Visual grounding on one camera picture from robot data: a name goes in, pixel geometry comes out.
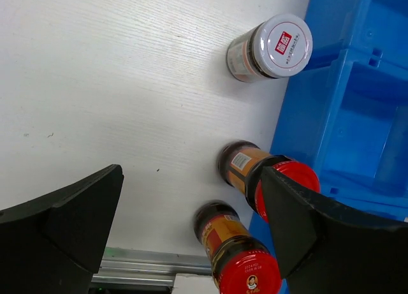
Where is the white lid sauce jar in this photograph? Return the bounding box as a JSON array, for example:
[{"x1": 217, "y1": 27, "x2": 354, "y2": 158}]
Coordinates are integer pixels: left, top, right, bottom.
[{"x1": 226, "y1": 13, "x2": 313, "y2": 83}]

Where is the red lid sauce jar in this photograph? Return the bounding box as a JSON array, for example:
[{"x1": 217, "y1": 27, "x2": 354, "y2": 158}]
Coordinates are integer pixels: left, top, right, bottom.
[
  {"x1": 217, "y1": 140, "x2": 321, "y2": 221},
  {"x1": 194, "y1": 200, "x2": 282, "y2": 294}
]

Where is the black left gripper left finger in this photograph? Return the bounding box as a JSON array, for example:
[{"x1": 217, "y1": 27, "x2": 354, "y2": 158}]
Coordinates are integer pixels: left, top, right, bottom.
[{"x1": 1, "y1": 165, "x2": 124, "y2": 293}]

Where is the aluminium table edge rail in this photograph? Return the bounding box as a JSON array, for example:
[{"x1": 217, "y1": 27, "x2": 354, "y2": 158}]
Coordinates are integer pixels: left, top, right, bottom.
[{"x1": 92, "y1": 247, "x2": 211, "y2": 288}]

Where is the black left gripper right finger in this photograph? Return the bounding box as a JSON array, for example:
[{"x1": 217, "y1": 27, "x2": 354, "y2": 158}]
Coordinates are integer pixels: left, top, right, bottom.
[{"x1": 261, "y1": 167, "x2": 407, "y2": 293}]

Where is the blue plastic divided bin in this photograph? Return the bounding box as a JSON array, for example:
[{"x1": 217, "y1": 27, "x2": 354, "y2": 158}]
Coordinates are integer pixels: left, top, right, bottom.
[{"x1": 249, "y1": 0, "x2": 408, "y2": 240}]

